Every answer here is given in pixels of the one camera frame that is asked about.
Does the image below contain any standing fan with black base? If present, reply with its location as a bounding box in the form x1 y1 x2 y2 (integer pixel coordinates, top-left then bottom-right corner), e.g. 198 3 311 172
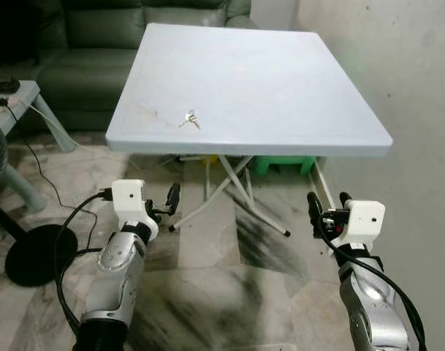
0 117 79 287

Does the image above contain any white folding table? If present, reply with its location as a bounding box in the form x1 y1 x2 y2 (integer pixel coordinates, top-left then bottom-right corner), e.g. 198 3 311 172
105 22 393 238

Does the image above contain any dark green leather sofa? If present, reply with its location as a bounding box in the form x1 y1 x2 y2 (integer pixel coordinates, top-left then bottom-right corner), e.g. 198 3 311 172
0 0 256 134

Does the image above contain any grey side table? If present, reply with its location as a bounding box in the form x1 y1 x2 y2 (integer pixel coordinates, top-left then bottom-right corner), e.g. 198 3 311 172
0 79 78 213

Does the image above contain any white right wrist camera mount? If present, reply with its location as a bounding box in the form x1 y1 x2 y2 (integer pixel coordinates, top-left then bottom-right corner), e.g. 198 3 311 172
342 199 387 248

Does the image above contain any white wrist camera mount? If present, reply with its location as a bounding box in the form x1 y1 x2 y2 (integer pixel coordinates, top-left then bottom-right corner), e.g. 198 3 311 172
342 199 387 248
110 178 160 239

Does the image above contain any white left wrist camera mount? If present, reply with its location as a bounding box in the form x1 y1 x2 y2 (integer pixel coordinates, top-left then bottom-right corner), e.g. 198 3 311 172
110 178 160 239

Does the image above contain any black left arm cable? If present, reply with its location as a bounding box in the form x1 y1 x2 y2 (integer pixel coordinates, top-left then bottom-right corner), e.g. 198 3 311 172
53 188 115 333

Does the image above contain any thin black cord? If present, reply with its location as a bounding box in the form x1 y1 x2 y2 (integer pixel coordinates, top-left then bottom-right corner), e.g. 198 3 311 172
0 97 99 227

